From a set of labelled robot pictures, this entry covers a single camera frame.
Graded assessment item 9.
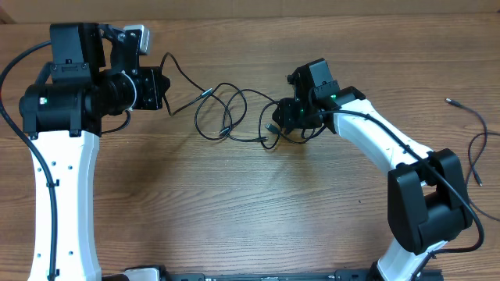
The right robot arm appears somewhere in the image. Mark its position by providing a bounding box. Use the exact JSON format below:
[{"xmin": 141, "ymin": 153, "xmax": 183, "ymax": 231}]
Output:
[{"xmin": 266, "ymin": 59, "xmax": 478, "ymax": 280}]

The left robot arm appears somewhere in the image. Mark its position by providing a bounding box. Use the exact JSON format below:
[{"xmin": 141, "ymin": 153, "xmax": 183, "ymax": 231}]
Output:
[{"xmin": 19, "ymin": 23, "xmax": 170, "ymax": 280}]

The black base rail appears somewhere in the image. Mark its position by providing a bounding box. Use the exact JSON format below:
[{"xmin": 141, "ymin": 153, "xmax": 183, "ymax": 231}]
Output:
[{"xmin": 101, "ymin": 265, "xmax": 445, "ymax": 281}]

